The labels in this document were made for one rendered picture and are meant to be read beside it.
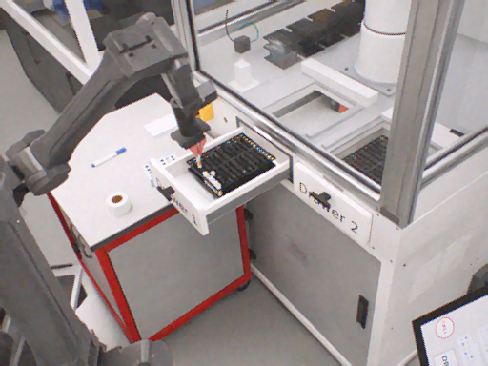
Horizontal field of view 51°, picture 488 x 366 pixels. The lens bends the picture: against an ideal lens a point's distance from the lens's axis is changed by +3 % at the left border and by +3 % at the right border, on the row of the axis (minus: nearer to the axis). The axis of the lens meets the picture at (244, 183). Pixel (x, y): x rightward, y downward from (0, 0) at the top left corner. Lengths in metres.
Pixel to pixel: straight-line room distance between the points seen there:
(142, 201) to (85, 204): 0.19
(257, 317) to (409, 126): 1.34
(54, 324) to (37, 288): 0.07
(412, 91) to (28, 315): 0.79
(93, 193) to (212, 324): 0.82
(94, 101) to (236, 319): 1.49
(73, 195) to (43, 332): 1.12
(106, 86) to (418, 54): 0.57
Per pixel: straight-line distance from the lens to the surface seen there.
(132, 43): 0.88
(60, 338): 0.71
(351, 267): 1.60
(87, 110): 0.94
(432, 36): 1.01
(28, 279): 0.62
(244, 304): 2.28
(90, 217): 1.69
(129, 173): 1.80
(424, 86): 1.05
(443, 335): 1.06
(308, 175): 1.45
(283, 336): 2.19
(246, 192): 1.47
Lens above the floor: 1.89
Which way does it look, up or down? 42 degrees down
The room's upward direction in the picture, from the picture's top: 6 degrees counter-clockwise
